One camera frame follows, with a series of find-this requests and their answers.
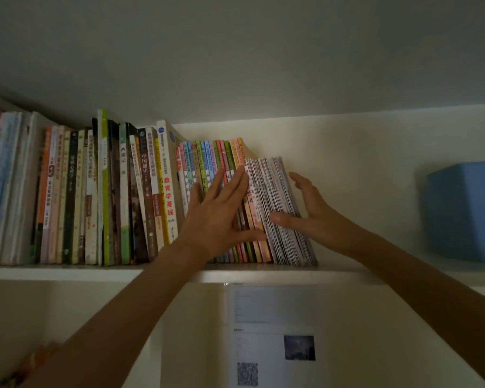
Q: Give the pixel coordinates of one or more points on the person's left forearm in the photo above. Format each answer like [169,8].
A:
[117,323]

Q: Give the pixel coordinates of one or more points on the colourful stationery bundle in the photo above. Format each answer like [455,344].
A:
[36,359]

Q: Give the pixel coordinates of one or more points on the white bookshelf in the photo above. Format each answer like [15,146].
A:
[64,272]

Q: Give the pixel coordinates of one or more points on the row of shelved books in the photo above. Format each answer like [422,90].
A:
[85,197]

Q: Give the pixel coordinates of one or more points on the white paper sheet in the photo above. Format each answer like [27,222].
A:
[266,307]

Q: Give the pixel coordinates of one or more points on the person's left hand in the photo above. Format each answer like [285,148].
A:
[214,226]

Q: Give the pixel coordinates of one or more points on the person's right forearm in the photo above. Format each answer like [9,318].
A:
[436,294]

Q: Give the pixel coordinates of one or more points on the blue box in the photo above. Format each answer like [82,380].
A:
[465,214]

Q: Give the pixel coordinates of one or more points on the person's right hand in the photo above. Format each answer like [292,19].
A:
[327,226]

